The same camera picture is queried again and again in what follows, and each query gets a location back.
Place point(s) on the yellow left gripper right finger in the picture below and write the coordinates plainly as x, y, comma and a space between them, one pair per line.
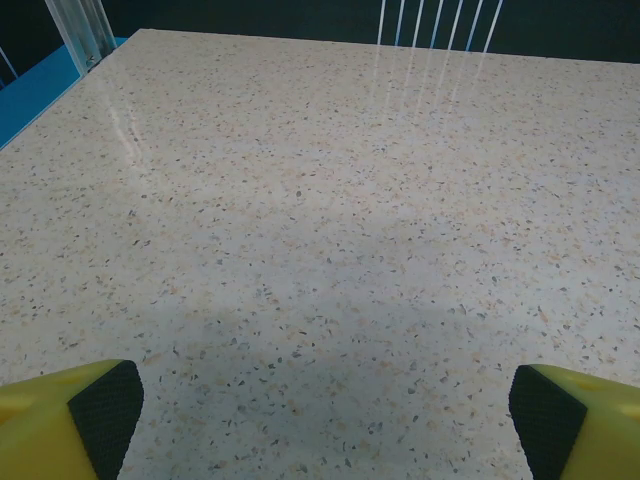
600, 430

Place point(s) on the dark printed panel with gear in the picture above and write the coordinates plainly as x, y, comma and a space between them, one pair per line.
300, 20

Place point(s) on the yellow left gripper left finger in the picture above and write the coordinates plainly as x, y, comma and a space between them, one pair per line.
40, 430

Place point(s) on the aluminium frame post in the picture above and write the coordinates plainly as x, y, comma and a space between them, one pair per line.
80, 30

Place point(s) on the blue printed side panel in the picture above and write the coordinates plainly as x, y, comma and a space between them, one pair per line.
20, 30

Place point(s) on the blue table edge strip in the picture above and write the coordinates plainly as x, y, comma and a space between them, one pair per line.
30, 100

